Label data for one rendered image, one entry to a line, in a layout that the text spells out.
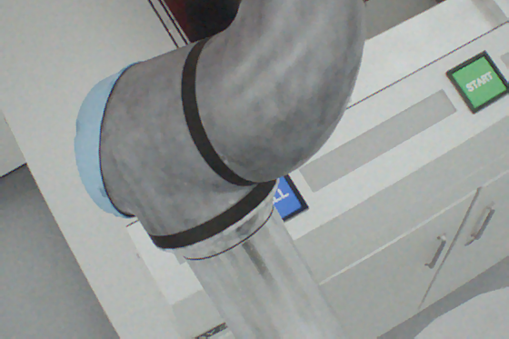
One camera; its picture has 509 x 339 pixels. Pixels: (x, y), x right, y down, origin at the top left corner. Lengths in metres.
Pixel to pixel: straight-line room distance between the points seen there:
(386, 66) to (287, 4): 0.49
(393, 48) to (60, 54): 0.40
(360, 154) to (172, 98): 0.37
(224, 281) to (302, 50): 0.21
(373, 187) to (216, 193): 0.31
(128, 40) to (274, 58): 0.59
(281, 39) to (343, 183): 0.36
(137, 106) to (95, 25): 0.55
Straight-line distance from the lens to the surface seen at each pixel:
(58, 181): 1.29
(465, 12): 1.31
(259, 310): 0.90
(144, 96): 0.83
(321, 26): 0.78
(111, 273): 1.24
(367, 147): 1.14
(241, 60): 0.78
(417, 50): 1.28
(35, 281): 2.12
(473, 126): 1.16
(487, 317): 1.24
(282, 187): 1.11
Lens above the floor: 2.00
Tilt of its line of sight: 67 degrees down
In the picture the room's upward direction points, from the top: 2 degrees counter-clockwise
